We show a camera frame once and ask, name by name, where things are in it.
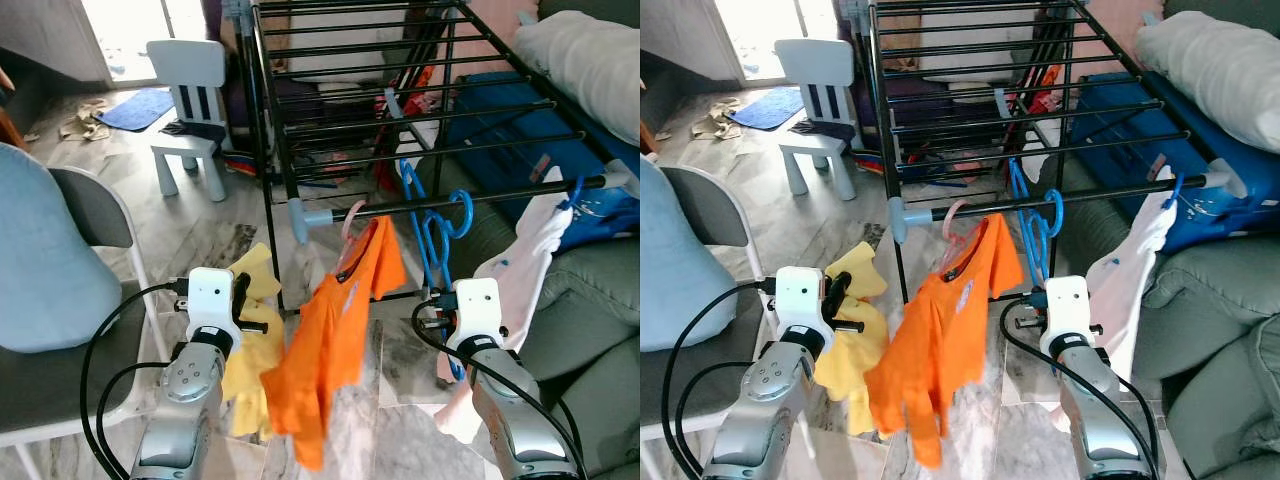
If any yellow shirt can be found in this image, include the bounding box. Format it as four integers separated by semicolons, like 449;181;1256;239
815;240;891;436
220;243;288;438

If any pink hanger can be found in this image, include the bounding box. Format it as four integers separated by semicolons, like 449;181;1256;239
335;198;371;276
940;198;973;276

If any orange shirt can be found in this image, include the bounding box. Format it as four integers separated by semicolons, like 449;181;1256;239
865;212;1024;469
262;212;409;471

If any white shirt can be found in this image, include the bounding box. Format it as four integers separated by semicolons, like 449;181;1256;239
435;165;576;446
1050;165;1176;431

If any black metal drying rack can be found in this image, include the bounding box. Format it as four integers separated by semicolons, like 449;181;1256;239
862;0;1251;306
240;0;641;311

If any green leather sofa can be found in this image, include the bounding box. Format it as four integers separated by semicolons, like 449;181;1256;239
1050;185;1280;480
440;185;641;480

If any light blue cushion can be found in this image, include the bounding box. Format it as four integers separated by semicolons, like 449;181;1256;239
0;143;126;353
640;155;738;353

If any dark folded cloth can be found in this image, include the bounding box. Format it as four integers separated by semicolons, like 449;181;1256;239
160;118;226;143
790;118;851;141

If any grey folding chair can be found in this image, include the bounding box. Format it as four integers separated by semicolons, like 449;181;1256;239
0;165;173;480
640;165;783;471

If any blue floor mat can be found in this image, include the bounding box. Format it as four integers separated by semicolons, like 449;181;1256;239
95;88;176;133
725;88;804;131

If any beige floor cloth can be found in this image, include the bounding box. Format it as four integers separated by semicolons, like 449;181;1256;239
58;98;111;141
690;98;743;139

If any blue storage box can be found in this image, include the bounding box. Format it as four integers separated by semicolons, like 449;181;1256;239
1070;70;1280;251
445;70;641;251

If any white child chair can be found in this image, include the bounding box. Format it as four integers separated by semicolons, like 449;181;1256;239
775;38;863;201
147;40;231;203

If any white folded duvet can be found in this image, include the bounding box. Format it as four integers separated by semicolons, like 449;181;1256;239
513;10;641;119
1135;10;1280;126

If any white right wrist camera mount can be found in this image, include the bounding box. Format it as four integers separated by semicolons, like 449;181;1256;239
455;278;503;346
1040;277;1091;356

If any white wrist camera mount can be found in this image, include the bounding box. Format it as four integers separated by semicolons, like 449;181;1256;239
185;268;233;346
455;278;503;346
775;266;826;351
1040;277;1091;356

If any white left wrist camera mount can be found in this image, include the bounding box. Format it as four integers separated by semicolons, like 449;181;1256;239
185;268;233;346
775;266;826;351

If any short black left arm cable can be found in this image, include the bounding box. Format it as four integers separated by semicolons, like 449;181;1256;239
680;360;764;471
97;360;179;471

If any long black left arm cable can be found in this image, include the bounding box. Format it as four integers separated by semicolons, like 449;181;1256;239
662;278;783;480
80;282;193;480

